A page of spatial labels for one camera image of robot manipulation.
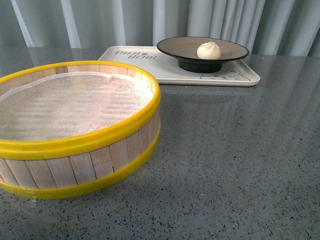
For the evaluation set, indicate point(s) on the beige plate with black rim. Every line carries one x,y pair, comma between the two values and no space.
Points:
184,50

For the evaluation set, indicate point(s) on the white steamed bun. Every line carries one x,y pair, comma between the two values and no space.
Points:
209,51

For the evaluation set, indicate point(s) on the cream bear print tray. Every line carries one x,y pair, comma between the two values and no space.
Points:
166,70

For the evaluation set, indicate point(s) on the white mesh steamer cloth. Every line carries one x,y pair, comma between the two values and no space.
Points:
70,104

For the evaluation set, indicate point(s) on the grey pleated curtain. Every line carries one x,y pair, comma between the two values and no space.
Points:
267,27

